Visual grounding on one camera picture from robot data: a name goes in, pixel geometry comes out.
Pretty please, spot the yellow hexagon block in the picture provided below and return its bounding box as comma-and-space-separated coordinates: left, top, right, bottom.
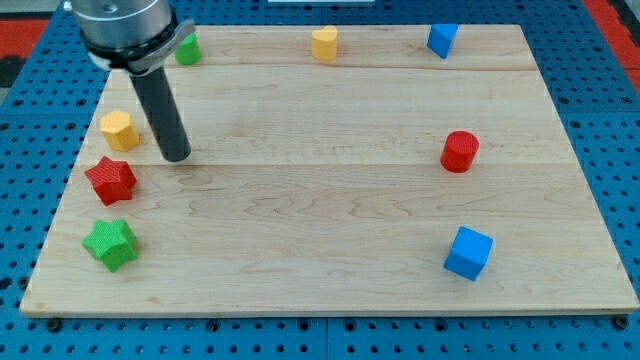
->
100, 111, 140, 152

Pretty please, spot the yellow heart block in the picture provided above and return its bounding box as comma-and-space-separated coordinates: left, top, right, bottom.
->
311, 25, 339, 61

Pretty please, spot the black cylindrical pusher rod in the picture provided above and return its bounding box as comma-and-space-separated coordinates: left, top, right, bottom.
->
130, 67, 191, 162

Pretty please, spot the blue triangle block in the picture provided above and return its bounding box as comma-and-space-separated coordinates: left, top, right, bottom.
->
426, 23, 459, 59

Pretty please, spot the green block at back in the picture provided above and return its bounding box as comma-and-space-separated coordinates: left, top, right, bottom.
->
174, 33, 202, 65

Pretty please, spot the wooden board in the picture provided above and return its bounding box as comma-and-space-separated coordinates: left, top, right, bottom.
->
20, 25, 639, 318

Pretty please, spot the blue cube block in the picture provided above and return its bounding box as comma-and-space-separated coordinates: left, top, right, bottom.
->
443, 226, 494, 281

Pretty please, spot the red cylinder block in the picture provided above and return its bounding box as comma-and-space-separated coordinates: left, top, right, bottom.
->
440, 130, 479, 173

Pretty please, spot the green star block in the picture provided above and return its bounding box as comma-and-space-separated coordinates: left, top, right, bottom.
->
81, 219, 138, 273

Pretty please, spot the red star block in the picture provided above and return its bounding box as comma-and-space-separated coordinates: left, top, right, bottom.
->
84, 156, 137, 206

